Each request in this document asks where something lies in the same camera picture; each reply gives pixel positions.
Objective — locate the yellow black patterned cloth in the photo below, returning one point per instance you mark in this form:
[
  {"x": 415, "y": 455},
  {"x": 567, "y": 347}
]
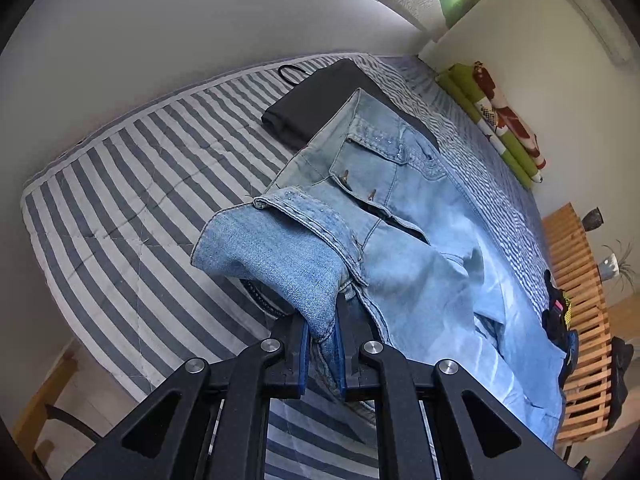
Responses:
[{"x": 567, "y": 310}]

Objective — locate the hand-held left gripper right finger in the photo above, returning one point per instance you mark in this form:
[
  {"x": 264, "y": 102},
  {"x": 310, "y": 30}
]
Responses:
[{"x": 341, "y": 355}]

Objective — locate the white air conditioner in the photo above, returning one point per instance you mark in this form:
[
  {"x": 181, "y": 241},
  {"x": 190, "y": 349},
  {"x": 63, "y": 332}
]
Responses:
[{"x": 600, "y": 30}]

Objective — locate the black curved bar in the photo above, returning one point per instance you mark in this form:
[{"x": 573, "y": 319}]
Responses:
[{"x": 70, "y": 415}]

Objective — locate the wooden board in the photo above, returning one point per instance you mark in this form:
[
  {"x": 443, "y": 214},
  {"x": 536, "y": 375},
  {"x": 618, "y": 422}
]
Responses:
[{"x": 40, "y": 400}]

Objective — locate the black pink garment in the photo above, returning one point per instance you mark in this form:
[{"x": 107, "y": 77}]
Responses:
[{"x": 550, "y": 290}]

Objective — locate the light blue denim jeans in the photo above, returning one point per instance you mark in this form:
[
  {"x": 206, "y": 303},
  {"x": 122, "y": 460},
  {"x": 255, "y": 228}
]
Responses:
[{"x": 425, "y": 285}]

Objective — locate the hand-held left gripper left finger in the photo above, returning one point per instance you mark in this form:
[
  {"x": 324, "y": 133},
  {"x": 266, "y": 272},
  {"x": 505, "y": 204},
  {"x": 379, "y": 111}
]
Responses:
[{"x": 302, "y": 360}]

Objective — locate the dark vase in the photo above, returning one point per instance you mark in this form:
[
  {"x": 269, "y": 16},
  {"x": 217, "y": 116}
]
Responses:
[{"x": 592, "y": 219}]

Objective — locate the green folded blanket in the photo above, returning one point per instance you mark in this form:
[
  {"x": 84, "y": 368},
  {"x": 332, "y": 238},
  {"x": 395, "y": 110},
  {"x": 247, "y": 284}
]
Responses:
[{"x": 462, "y": 90}]

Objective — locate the black folded cloth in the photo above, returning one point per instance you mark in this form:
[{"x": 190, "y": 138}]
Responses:
[{"x": 310, "y": 105}]

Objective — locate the red floral folded blanket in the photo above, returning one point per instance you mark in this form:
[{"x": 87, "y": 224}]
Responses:
[{"x": 505, "y": 115}]

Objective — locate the wooden slatted rail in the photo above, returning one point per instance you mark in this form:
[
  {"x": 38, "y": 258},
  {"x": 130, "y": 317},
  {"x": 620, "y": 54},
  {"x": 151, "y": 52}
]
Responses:
[{"x": 565, "y": 240}]

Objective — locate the blue white striped quilt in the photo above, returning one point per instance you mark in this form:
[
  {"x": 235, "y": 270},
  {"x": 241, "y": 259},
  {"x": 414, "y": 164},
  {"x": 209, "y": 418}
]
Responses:
[{"x": 125, "y": 210}]

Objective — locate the potted plant white pot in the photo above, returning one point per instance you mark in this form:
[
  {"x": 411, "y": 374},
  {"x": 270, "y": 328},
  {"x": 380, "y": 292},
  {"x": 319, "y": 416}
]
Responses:
[{"x": 609, "y": 266}]

